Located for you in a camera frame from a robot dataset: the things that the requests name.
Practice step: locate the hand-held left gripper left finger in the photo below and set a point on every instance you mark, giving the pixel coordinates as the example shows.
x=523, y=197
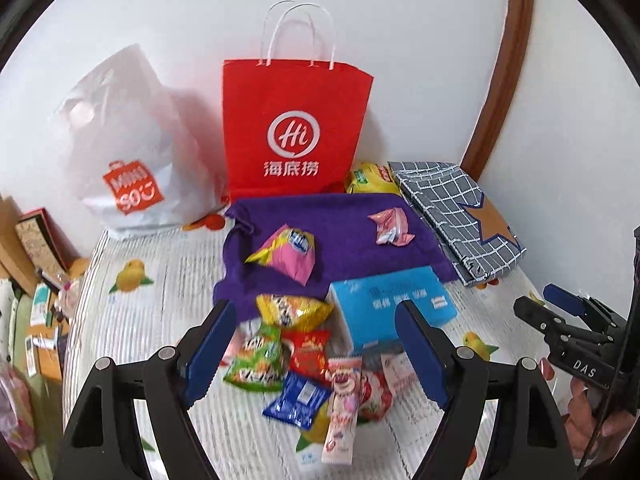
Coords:
x=212, y=355

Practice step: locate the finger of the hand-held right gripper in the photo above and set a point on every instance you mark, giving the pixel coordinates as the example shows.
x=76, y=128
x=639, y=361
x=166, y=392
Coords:
x=562, y=297
x=537, y=315

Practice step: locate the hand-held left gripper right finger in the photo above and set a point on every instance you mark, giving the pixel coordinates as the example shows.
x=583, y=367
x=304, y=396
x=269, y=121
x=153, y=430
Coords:
x=422, y=355

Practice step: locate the pale pink snack packet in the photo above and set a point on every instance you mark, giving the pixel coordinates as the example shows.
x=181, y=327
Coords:
x=239, y=336

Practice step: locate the blue snack packet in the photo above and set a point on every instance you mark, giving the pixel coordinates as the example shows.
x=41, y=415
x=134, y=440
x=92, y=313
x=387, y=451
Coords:
x=297, y=400

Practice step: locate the red snack packet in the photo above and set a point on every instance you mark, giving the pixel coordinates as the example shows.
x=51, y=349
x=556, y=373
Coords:
x=310, y=355

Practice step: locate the person's right hand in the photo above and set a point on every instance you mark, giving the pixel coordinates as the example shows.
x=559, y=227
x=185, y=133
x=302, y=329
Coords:
x=577, y=425

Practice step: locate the blue tissue box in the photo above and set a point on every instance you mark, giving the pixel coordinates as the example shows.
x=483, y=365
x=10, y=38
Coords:
x=395, y=300

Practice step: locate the strawberry print snack packet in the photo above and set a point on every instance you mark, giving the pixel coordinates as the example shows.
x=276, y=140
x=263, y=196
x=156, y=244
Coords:
x=375, y=395

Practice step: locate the yellow chip packet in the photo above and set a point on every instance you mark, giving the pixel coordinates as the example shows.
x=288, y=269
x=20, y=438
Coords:
x=292, y=310

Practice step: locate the long pink snack packet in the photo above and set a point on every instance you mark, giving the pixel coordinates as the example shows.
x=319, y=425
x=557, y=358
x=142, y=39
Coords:
x=342, y=405

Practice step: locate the pink yellow snack packet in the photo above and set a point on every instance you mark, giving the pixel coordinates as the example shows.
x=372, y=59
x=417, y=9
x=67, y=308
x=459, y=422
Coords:
x=290, y=255

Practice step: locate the crumpled pink white snack packet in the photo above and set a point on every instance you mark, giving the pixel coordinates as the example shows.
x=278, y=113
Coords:
x=392, y=225

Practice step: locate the purple towel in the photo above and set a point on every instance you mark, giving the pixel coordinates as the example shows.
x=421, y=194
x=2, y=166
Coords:
x=345, y=245

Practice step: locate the grey checked fabric bag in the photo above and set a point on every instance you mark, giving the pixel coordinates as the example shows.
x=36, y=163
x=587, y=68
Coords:
x=445, y=210

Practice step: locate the orange cardboard box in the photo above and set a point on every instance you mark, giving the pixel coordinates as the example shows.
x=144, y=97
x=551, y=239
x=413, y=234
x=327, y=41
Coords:
x=50, y=355

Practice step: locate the yellow green snack packet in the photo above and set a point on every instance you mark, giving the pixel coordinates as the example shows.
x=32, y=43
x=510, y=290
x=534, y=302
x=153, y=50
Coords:
x=370, y=177

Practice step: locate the pink plastic bag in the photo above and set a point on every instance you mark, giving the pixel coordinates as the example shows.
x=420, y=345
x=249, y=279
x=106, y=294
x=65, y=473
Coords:
x=15, y=410

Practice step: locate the patterned box with red edge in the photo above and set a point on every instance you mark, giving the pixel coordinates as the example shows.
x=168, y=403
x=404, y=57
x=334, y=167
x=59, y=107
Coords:
x=40, y=240

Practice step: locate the wooden cabinet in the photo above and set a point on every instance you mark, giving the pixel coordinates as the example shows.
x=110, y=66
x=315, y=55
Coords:
x=10, y=245

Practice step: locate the white plastic bag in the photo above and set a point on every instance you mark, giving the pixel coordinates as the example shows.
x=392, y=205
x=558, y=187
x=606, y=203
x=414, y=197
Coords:
x=135, y=135

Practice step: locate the red paper bag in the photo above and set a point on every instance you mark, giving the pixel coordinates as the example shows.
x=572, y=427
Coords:
x=295, y=95

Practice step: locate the wooden door frame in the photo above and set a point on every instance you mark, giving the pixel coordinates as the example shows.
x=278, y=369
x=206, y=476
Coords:
x=505, y=60

